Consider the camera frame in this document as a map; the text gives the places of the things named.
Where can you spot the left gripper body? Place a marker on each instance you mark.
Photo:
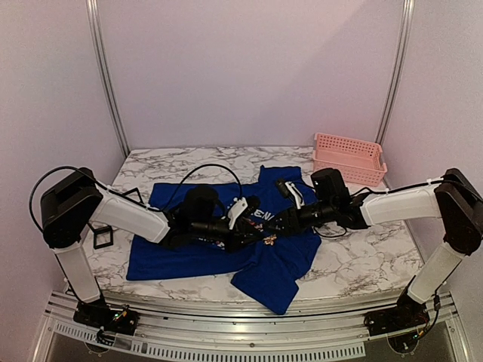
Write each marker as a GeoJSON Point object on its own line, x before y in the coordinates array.
{"type": "Point", "coordinates": [238, 234]}

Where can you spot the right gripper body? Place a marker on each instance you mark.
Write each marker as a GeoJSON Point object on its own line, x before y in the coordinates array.
{"type": "Point", "coordinates": [290, 217]}

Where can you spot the silver brooch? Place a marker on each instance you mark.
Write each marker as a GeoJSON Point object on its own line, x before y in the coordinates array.
{"type": "Point", "coordinates": [270, 240]}

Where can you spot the blue printed t-shirt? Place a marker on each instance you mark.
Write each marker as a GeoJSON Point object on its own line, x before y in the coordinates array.
{"type": "Point", "coordinates": [266, 273]}

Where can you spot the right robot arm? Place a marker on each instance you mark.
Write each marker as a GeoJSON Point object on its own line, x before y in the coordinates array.
{"type": "Point", "coordinates": [451, 198]}

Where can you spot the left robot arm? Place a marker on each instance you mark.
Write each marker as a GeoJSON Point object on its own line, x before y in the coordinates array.
{"type": "Point", "coordinates": [79, 199]}

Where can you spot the pink plastic basket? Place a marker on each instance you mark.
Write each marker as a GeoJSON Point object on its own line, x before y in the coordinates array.
{"type": "Point", "coordinates": [358, 161]}

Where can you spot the far black display box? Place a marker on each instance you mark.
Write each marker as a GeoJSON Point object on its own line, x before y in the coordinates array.
{"type": "Point", "coordinates": [135, 191]}

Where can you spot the black display box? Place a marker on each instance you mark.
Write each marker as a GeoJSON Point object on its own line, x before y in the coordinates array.
{"type": "Point", "coordinates": [102, 236]}
{"type": "Point", "coordinates": [135, 191]}

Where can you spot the near black display box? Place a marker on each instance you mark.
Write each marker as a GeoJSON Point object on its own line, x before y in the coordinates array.
{"type": "Point", "coordinates": [102, 236]}

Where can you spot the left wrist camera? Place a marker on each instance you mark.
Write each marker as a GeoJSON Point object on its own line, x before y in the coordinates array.
{"type": "Point", "coordinates": [242, 207]}

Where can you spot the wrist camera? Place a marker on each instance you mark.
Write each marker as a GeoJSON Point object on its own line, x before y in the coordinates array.
{"type": "Point", "coordinates": [242, 207]}
{"type": "Point", "coordinates": [290, 191]}

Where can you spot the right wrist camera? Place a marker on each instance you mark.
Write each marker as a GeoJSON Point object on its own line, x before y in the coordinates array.
{"type": "Point", "coordinates": [290, 191]}

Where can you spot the aluminium front rail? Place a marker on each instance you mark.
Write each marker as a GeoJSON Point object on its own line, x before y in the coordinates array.
{"type": "Point", "coordinates": [312, 330]}

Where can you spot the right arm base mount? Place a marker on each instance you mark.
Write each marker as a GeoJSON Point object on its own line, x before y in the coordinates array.
{"type": "Point", "coordinates": [406, 314]}

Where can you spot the right aluminium frame post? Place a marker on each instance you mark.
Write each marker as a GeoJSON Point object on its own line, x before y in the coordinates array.
{"type": "Point", "coordinates": [397, 69]}

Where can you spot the aluminium frame post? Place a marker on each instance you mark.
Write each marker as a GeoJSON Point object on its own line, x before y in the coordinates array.
{"type": "Point", "coordinates": [105, 76]}
{"type": "Point", "coordinates": [397, 69]}

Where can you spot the left aluminium frame post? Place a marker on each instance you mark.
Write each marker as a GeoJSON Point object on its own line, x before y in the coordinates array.
{"type": "Point", "coordinates": [105, 76]}

